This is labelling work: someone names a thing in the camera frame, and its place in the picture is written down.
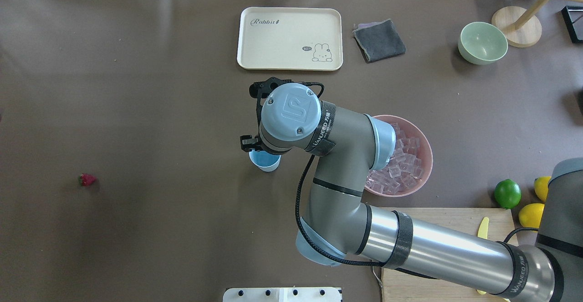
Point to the wooden cutting board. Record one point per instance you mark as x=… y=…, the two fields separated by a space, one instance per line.
x=400 y=287

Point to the grey folded cloth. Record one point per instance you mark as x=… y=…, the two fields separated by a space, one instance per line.
x=379 y=40

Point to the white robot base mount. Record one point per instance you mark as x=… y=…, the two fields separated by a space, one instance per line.
x=284 y=294

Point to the yellow lemon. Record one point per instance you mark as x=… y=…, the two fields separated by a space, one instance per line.
x=540 y=185
x=531 y=215

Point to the cream rabbit tray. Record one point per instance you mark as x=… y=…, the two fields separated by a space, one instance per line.
x=290 y=38

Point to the yellow lemon left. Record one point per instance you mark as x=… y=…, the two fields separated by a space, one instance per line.
x=531 y=215

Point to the red strawberry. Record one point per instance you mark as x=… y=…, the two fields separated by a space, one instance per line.
x=86 y=179

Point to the pink bowl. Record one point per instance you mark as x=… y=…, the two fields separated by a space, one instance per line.
x=425 y=152

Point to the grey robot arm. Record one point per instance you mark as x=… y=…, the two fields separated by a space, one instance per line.
x=340 y=228

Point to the green lime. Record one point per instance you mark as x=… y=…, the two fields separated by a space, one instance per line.
x=507 y=194

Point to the yellow lemon right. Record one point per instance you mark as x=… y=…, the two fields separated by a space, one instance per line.
x=540 y=185

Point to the yellow plastic knife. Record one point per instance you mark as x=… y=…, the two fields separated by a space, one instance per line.
x=483 y=229

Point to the light green bowl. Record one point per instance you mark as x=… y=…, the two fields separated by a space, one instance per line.
x=482 y=43

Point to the clear ice cubes pile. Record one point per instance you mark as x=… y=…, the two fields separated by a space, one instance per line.
x=404 y=170

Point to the light blue plastic cup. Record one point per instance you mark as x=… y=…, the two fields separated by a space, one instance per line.
x=264 y=161

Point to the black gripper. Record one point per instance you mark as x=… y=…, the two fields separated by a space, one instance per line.
x=248 y=143

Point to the wooden cup stand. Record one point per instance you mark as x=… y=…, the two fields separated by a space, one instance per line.
x=520 y=26

